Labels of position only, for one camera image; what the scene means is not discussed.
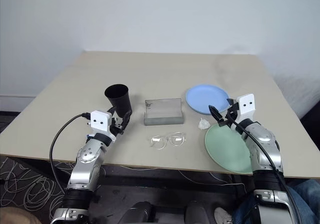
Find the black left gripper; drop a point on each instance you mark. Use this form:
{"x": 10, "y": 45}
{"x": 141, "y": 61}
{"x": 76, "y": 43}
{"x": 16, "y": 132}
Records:
{"x": 118, "y": 126}

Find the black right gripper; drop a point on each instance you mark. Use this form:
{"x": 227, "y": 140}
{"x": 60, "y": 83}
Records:
{"x": 233, "y": 113}

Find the black cup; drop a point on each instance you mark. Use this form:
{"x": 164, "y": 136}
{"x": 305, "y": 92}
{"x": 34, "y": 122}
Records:
{"x": 118, "y": 98}

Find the green plate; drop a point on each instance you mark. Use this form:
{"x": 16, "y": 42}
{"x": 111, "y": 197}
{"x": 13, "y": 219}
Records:
{"x": 225, "y": 146}

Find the grey glasses case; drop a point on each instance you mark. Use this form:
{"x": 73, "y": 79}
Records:
{"x": 162, "y": 111}

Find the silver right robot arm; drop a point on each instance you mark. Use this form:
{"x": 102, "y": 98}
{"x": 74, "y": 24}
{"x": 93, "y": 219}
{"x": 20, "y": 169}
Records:
{"x": 262, "y": 138}

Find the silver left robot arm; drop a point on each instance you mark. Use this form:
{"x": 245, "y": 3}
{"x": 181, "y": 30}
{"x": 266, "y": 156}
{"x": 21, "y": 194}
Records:
{"x": 87, "y": 156}

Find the blue plate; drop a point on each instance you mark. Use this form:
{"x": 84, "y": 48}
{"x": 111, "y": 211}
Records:
{"x": 205, "y": 97}

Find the crumpled white tissue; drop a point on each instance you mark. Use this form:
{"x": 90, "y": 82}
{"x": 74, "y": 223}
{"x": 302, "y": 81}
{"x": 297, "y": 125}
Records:
{"x": 203, "y": 124}

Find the dark rounded shape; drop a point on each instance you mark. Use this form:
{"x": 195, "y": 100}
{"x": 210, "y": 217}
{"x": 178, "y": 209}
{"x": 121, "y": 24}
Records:
{"x": 140, "y": 212}

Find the white shoe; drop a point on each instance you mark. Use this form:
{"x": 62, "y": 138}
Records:
{"x": 222, "y": 216}

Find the person's blue jeans leg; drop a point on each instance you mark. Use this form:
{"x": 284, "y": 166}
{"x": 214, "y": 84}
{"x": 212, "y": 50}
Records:
{"x": 310, "y": 196}

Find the brown rounded object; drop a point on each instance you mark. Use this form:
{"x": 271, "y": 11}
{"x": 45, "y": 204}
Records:
{"x": 15, "y": 216}

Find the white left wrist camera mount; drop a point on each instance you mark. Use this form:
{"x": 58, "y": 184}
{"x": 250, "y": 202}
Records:
{"x": 100, "y": 121}

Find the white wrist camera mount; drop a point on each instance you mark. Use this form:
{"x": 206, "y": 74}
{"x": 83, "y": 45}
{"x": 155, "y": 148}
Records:
{"x": 100, "y": 121}
{"x": 246, "y": 105}

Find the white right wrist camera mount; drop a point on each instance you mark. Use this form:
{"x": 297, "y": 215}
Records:
{"x": 246, "y": 105}

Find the clear frame glasses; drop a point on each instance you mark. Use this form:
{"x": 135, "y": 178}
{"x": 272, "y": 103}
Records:
{"x": 179, "y": 139}

